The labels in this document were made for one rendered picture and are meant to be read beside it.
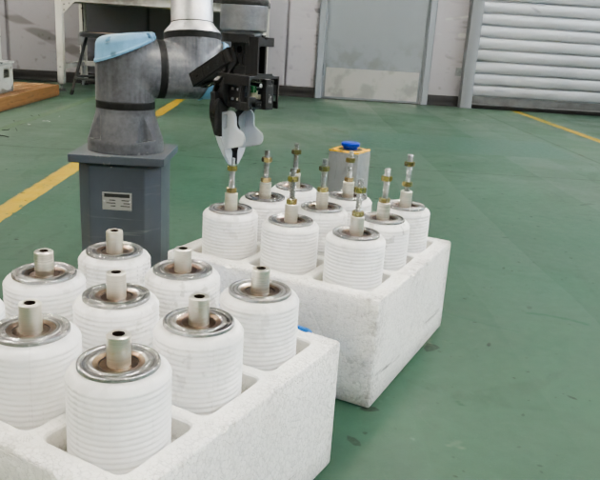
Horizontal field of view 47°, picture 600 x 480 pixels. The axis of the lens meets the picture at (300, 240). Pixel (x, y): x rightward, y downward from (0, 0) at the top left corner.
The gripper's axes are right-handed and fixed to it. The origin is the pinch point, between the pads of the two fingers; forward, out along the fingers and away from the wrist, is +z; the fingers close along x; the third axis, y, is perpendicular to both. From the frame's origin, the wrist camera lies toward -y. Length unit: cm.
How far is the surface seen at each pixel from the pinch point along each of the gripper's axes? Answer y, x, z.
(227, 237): 3.6, -3.7, 13.0
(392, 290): 31.4, 5.2, 16.6
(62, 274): 12.3, -39.6, 8.9
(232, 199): 1.6, -0.6, 7.3
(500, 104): -184, 510, 30
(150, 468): 42, -49, 16
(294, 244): 15.8, -0.4, 11.8
